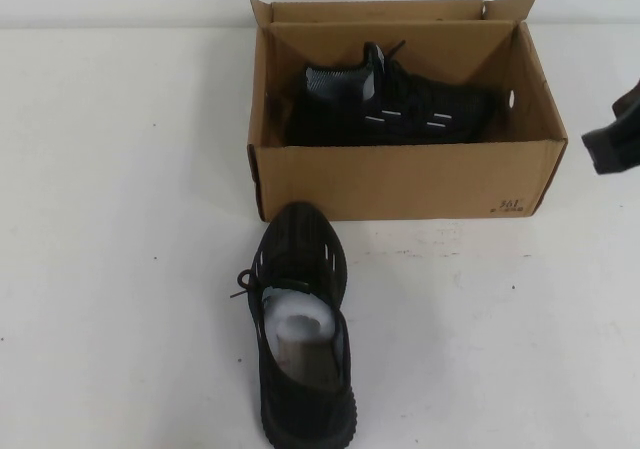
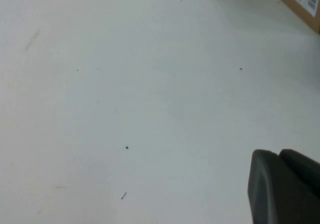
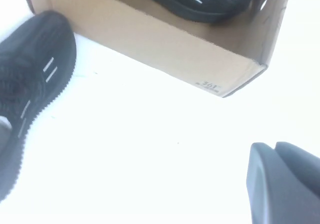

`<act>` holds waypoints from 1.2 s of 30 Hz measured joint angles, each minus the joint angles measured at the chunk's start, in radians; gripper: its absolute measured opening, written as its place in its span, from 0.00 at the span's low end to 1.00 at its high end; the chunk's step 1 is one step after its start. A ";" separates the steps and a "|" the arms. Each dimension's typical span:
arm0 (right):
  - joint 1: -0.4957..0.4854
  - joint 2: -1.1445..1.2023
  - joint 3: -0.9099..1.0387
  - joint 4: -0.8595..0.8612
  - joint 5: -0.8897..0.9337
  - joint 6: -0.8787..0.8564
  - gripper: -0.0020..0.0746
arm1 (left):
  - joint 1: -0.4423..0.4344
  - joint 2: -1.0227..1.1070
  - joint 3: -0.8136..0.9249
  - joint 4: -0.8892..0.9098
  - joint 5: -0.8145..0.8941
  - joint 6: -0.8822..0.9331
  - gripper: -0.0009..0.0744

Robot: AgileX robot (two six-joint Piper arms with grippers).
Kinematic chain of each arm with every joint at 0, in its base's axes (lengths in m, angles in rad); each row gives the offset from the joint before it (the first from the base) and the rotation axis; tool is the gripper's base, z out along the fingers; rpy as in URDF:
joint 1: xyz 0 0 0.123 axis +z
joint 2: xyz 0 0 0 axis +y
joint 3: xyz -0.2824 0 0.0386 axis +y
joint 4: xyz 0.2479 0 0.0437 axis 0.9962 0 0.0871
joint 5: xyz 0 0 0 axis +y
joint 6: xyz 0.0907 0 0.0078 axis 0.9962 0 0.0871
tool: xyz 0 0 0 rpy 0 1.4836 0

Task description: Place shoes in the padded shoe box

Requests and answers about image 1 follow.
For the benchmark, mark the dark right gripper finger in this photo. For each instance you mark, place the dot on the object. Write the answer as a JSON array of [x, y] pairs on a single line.
[[629, 101], [612, 149]]

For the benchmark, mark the grey cardboard shoe insert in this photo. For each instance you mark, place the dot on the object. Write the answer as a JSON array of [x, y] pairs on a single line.
[[305, 366]]

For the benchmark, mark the white foam shoe filler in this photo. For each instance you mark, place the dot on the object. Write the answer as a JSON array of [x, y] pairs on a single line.
[[300, 319]]

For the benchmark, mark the brown cardboard shoe box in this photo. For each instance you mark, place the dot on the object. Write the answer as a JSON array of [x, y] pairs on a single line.
[[380, 179]]

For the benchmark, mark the black knit sneaker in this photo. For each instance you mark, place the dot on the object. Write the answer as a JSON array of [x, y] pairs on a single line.
[[400, 114], [300, 249]]

